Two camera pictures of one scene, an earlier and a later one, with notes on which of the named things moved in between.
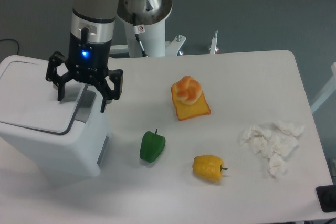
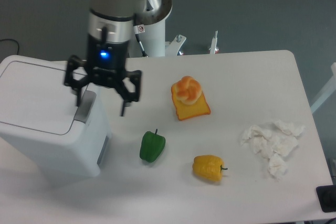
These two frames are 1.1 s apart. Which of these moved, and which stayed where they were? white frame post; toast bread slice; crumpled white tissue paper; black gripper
Moved: black gripper
Stayed: crumpled white tissue paper; white frame post; toast bread slice
